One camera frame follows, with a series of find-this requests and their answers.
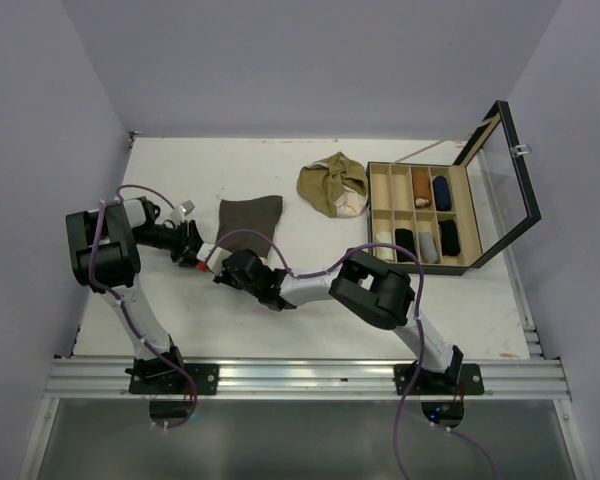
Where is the black compartment storage box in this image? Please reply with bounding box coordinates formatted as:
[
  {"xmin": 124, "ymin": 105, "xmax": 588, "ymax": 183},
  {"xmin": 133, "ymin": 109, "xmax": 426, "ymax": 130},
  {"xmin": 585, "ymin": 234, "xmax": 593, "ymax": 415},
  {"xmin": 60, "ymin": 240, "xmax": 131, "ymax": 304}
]
[{"xmin": 366, "ymin": 100, "xmax": 541, "ymax": 276}]

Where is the aluminium mounting rail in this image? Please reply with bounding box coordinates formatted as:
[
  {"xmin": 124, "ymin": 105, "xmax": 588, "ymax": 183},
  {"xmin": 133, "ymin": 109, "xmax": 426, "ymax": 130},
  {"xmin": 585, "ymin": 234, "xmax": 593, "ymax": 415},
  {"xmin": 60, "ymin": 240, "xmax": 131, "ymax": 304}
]
[{"xmin": 43, "ymin": 357, "xmax": 571, "ymax": 400}]

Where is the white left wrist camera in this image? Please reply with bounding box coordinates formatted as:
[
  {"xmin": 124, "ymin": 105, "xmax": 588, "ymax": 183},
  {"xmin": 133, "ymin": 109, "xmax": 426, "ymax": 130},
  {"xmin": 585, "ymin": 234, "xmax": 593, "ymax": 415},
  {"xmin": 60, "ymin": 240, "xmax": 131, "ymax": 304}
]
[{"xmin": 170, "ymin": 200, "xmax": 195, "ymax": 223}]

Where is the brown underwear beige waistband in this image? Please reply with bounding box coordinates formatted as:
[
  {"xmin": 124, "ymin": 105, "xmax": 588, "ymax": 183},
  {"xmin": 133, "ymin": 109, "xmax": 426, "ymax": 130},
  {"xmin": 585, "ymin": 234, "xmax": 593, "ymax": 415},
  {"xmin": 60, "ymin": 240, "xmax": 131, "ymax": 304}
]
[{"xmin": 216, "ymin": 195, "xmax": 283, "ymax": 262}]

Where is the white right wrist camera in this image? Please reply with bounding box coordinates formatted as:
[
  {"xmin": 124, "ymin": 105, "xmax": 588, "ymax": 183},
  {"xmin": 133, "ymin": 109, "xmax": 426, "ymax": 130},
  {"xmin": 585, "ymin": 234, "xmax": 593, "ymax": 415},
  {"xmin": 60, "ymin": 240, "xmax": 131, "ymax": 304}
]
[{"xmin": 196, "ymin": 243, "xmax": 231, "ymax": 275}]

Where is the rolled black underwear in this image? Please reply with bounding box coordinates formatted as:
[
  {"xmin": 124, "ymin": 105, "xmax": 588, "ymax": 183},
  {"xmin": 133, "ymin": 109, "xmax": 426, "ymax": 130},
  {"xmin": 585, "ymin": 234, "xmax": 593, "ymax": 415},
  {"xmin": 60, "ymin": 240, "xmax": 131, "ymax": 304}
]
[
  {"xmin": 394, "ymin": 228, "xmax": 417, "ymax": 263},
  {"xmin": 438, "ymin": 219, "xmax": 461, "ymax": 257}
]

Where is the rolled grey underwear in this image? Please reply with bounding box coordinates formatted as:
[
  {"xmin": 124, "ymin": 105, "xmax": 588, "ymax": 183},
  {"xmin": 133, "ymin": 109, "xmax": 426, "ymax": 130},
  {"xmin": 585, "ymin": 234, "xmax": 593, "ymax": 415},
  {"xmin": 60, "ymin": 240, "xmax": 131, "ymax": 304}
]
[{"xmin": 418, "ymin": 231, "xmax": 439, "ymax": 264}]

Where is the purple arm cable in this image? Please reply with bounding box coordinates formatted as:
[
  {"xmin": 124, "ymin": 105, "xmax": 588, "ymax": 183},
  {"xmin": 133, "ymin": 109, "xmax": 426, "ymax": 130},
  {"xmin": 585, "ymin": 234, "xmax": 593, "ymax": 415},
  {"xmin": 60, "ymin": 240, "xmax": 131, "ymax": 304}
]
[
  {"xmin": 88, "ymin": 184, "xmax": 201, "ymax": 431},
  {"xmin": 204, "ymin": 228, "xmax": 499, "ymax": 480}
]

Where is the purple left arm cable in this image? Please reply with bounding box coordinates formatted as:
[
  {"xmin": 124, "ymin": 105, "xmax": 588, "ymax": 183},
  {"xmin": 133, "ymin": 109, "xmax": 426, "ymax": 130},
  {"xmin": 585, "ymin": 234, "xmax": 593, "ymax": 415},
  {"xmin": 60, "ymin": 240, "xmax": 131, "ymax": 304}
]
[{"xmin": 88, "ymin": 184, "xmax": 201, "ymax": 431}]

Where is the rolled cream underwear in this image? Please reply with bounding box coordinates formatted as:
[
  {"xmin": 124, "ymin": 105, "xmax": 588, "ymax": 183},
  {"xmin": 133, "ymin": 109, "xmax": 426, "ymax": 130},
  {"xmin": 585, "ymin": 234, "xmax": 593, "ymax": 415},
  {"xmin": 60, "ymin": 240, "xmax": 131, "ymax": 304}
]
[{"xmin": 375, "ymin": 230, "xmax": 395, "ymax": 263}]

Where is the rolled orange underwear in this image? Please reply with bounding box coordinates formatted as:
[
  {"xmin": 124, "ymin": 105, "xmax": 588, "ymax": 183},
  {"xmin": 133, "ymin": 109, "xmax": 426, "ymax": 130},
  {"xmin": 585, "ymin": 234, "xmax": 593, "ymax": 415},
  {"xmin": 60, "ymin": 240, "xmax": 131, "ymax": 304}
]
[{"xmin": 412, "ymin": 171, "xmax": 432, "ymax": 208}]

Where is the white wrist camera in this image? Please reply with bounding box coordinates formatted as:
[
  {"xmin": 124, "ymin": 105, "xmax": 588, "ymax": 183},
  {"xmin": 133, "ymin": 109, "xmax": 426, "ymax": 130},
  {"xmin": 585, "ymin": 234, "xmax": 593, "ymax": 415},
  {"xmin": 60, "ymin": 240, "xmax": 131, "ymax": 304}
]
[
  {"xmin": 170, "ymin": 200, "xmax": 195, "ymax": 223},
  {"xmin": 196, "ymin": 243, "xmax": 231, "ymax": 275}
]

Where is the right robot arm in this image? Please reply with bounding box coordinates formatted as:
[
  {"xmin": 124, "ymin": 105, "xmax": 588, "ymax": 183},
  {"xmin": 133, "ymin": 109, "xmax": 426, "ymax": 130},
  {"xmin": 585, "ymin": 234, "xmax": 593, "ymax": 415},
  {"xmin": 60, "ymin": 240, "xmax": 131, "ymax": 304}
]
[{"xmin": 212, "ymin": 250, "xmax": 463, "ymax": 395}]

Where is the khaki crumpled underwear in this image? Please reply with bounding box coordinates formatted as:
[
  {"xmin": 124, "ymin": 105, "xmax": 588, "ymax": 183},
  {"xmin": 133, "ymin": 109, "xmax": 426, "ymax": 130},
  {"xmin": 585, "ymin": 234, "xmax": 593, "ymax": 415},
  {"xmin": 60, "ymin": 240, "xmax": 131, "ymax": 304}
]
[{"xmin": 296, "ymin": 152, "xmax": 369, "ymax": 218}]

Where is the rolled navy underwear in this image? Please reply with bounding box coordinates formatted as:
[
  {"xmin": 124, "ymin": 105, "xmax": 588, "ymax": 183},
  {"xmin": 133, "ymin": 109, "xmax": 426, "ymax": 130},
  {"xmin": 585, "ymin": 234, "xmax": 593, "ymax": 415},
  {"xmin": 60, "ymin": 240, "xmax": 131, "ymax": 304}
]
[{"xmin": 432, "ymin": 175, "xmax": 452, "ymax": 212}]

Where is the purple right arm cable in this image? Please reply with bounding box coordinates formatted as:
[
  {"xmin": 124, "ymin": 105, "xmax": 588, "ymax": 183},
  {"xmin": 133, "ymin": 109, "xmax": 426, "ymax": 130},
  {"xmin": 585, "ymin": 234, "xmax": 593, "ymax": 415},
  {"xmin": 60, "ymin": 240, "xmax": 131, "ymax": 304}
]
[{"xmin": 204, "ymin": 228, "xmax": 499, "ymax": 480}]

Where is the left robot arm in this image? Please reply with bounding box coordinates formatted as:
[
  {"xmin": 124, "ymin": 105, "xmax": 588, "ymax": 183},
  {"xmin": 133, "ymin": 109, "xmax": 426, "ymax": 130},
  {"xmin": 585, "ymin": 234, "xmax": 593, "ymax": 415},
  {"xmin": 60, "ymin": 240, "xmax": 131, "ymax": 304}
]
[{"xmin": 66, "ymin": 196, "xmax": 203, "ymax": 398}]

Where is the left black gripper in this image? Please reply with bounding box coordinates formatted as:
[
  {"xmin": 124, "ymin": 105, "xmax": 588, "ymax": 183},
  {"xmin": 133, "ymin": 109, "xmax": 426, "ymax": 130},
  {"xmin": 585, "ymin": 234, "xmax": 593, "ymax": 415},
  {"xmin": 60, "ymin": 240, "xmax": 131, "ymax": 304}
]
[{"xmin": 133, "ymin": 219, "xmax": 204, "ymax": 266}]

